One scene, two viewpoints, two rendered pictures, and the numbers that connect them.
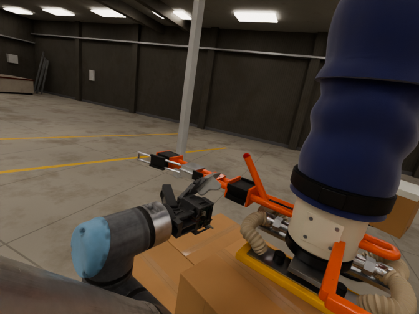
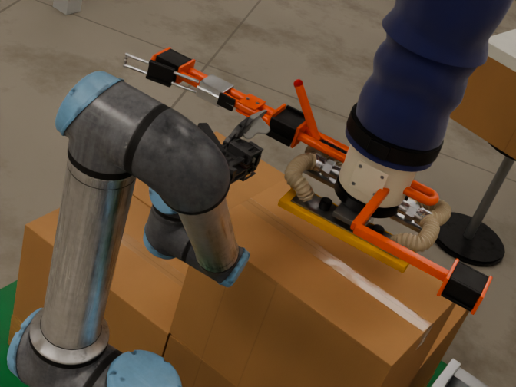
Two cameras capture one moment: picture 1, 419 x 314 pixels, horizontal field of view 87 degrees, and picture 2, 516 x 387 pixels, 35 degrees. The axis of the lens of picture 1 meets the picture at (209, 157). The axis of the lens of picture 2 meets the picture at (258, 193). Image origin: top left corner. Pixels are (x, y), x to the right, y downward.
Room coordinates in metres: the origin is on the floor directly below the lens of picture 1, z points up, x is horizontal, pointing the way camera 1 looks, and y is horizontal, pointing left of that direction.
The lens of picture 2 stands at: (-1.04, 0.40, 2.23)
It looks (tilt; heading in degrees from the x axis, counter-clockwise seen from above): 34 degrees down; 343
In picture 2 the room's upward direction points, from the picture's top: 19 degrees clockwise
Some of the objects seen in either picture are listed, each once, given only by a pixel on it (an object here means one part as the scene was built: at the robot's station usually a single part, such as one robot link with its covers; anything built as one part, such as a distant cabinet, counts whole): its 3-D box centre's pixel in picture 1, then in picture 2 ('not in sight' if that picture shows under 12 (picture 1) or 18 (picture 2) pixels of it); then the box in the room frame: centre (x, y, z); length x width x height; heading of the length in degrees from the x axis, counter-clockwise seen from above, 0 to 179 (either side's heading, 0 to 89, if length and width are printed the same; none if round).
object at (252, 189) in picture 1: (242, 190); (288, 125); (0.67, -0.12, 1.24); 0.10 x 0.08 x 0.06; 146
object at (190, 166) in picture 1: (192, 171); (215, 90); (0.79, 0.05, 1.24); 0.07 x 0.07 x 0.04; 56
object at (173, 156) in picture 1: (169, 159); (173, 65); (0.87, 0.16, 1.24); 0.08 x 0.07 x 0.05; 56
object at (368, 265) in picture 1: (317, 245); (368, 192); (0.53, -0.33, 1.18); 0.34 x 0.25 x 0.06; 56
